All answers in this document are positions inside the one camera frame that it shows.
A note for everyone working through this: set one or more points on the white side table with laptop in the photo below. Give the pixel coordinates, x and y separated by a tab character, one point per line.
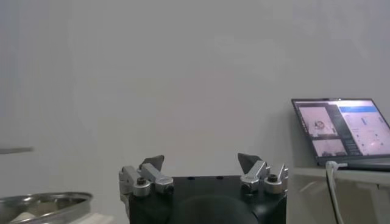
359	176

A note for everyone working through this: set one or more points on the open dark laptop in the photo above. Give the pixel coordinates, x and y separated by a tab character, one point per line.
350	131

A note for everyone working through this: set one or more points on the white electric cooker base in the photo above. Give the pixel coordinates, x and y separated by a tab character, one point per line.
94	219

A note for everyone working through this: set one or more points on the stainless steel steamer basket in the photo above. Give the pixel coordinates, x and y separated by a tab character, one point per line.
70	210

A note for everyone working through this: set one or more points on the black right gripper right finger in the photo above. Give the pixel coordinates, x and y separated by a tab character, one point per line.
257	172

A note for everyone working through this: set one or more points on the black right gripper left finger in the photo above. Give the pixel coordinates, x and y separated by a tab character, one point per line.
153	175

